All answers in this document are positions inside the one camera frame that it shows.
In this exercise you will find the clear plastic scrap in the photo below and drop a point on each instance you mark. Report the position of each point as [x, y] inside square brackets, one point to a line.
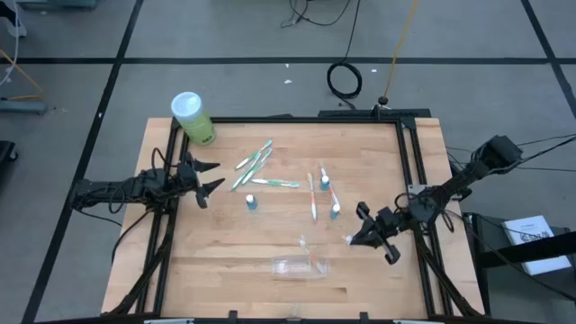
[294, 311]

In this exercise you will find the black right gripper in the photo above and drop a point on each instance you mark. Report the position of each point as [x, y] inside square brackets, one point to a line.
[387, 222]

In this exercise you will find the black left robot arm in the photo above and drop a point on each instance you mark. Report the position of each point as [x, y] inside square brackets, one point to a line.
[103, 186]

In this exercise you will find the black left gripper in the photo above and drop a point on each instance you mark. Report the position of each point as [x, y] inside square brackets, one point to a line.
[186, 180]

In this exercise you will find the black mast base plate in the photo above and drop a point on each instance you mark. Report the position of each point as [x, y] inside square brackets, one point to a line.
[351, 112]

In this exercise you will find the green wipes canister white lid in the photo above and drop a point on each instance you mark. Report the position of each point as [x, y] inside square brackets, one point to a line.
[193, 121]

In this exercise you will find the clear acrylic organizer box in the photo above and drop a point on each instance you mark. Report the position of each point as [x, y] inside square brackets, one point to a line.
[288, 267]

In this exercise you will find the black floor object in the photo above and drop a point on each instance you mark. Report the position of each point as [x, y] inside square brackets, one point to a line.
[6, 150]

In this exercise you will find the person's shoe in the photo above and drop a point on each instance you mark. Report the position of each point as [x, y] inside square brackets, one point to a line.
[18, 28]

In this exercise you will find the white printed booklet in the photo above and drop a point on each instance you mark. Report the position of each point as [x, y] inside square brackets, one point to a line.
[531, 234]

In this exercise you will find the black side stand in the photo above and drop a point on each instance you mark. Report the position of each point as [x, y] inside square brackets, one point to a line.
[495, 258]

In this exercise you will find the black round floor plug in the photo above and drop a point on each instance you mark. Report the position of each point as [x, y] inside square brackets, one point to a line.
[383, 100]

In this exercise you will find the green white toothbrush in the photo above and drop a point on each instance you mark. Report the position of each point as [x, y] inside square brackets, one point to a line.
[274, 182]
[256, 166]
[238, 181]
[254, 155]

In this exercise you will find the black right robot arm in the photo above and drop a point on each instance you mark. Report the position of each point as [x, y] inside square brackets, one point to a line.
[468, 175]

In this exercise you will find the grey metal floor base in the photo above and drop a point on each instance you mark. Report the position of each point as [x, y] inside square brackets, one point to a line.
[22, 107]

